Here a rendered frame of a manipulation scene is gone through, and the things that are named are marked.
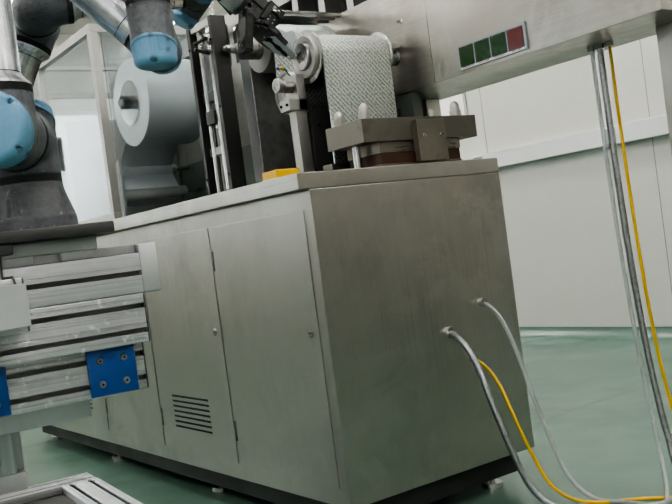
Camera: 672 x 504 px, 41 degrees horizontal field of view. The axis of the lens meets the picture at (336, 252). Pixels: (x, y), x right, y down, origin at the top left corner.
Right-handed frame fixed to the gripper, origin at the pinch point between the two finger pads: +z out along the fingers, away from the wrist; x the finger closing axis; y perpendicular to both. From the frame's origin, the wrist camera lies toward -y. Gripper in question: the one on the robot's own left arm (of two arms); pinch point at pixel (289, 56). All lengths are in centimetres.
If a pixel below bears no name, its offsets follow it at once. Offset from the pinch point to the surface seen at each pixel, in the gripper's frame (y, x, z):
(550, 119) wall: 175, 141, 205
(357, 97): -0.4, -8.4, 20.3
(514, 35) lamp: 18, -50, 31
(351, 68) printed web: 5.3, -8.4, 14.4
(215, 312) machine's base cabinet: -67, 20, 27
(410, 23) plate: 29.4, -10.4, 23.0
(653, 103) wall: 172, 73, 208
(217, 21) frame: 7.8, 25.0, -15.9
